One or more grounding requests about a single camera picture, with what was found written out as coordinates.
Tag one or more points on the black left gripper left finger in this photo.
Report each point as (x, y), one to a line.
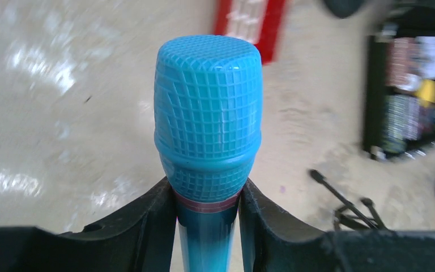
(136, 237)

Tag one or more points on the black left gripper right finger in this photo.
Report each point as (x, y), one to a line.
(274, 240)

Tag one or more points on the black shock mount tripod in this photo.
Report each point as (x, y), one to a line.
(348, 214)

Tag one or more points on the black mic stand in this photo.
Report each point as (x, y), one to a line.
(343, 8)

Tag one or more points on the black poker chip case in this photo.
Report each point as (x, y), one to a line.
(399, 115)

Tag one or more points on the red yellow toy block truck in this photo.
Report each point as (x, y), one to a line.
(255, 21)

